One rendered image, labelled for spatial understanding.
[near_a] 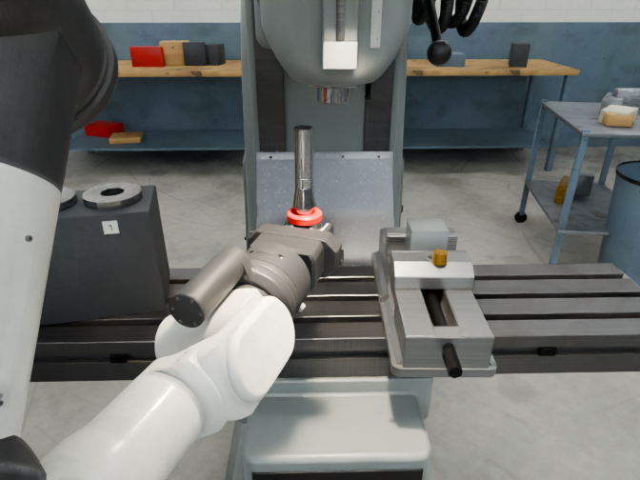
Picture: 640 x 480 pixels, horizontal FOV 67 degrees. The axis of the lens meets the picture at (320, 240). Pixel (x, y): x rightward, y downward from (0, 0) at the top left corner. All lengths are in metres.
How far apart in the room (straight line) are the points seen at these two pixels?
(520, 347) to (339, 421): 0.31
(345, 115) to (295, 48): 0.50
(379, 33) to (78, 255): 0.55
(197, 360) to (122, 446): 0.08
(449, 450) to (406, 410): 1.07
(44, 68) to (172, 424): 0.23
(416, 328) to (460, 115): 4.64
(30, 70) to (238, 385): 0.25
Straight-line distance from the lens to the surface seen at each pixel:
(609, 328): 0.92
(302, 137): 0.59
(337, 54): 0.59
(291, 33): 0.63
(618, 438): 2.15
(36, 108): 0.27
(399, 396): 0.85
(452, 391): 2.09
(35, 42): 0.28
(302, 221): 0.62
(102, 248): 0.82
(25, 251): 0.25
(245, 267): 0.48
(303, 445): 0.77
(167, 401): 0.37
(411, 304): 0.74
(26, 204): 0.25
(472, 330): 0.71
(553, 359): 0.90
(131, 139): 4.73
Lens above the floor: 1.42
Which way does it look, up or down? 27 degrees down
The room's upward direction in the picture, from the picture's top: straight up
